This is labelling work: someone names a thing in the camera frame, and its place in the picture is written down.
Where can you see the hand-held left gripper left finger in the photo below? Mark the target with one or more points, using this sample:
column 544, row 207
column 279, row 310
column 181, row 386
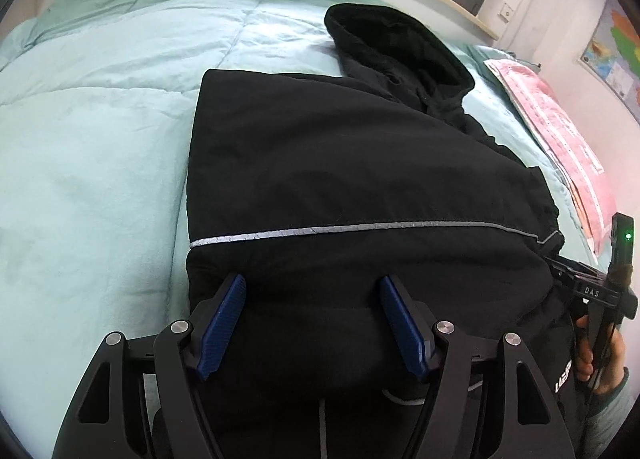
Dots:
column 222, row 324

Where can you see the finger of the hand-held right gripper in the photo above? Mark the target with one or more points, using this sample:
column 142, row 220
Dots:
column 570, row 271

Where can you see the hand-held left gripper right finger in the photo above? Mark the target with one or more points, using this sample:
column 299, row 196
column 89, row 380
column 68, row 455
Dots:
column 402, row 324

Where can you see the black hooded jacket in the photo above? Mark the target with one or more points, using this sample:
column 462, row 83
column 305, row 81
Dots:
column 350, row 164

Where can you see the person's right forearm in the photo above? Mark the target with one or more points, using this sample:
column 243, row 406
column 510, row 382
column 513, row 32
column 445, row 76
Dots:
column 612, row 424

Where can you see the person's right hand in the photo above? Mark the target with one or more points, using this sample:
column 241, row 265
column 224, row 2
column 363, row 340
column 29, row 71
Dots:
column 616, row 364

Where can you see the pink printed pillow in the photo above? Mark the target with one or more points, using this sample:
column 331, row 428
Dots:
column 565, row 139

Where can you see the light green quilt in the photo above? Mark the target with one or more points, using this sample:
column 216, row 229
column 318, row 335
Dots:
column 100, row 139

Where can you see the colourful wall map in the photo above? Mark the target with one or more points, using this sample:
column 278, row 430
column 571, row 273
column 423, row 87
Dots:
column 620, row 54

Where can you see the white wall socket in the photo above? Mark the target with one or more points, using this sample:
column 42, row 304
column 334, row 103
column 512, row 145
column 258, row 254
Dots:
column 508, row 11

